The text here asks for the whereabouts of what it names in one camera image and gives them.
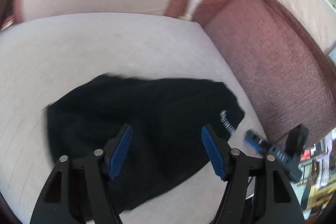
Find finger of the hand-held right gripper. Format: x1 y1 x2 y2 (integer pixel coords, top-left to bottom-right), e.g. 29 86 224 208
245 131 271 154

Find black pants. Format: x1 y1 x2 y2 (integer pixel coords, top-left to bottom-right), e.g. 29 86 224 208
46 74 245 222

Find beige and red sofa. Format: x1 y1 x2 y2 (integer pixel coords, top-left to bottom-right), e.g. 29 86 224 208
0 0 336 224

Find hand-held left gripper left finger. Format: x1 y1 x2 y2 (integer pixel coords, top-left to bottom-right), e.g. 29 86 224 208
30 124 133 224

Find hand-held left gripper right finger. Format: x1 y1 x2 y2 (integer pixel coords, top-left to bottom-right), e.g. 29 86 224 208
201 124 306 224

